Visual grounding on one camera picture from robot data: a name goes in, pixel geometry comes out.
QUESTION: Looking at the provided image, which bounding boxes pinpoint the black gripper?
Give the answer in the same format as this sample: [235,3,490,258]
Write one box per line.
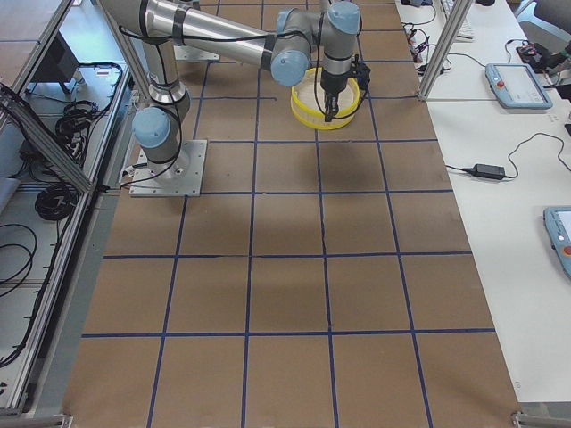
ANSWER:
[320,55,352,122]

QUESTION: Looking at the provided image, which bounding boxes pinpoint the yellow steamer layer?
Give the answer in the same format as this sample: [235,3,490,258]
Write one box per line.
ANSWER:
[290,68,360,131]

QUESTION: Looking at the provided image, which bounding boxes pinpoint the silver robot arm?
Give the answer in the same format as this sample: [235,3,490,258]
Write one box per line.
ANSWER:
[101,1,361,186]

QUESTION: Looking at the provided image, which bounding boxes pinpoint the white keyboard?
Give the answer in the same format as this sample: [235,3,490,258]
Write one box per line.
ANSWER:
[440,0,475,43]

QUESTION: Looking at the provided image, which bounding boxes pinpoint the black power adapter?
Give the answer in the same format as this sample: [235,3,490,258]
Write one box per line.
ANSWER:
[461,163,507,180]

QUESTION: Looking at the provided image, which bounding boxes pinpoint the blue teach pendant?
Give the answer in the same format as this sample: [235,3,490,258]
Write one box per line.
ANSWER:
[484,63,552,110]
[543,206,571,276]

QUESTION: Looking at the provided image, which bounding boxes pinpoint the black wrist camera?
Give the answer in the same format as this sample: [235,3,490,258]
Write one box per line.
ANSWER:
[352,61,371,91]

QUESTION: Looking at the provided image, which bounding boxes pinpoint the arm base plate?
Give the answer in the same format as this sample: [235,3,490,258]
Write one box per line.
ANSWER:
[174,45,219,62]
[128,140,208,197]

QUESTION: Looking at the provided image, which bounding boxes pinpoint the aluminium frame post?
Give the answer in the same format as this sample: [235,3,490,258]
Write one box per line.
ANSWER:
[418,24,455,101]

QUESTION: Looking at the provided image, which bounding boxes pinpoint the coiled black cables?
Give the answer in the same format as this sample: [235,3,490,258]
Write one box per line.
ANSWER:
[34,183,78,222]

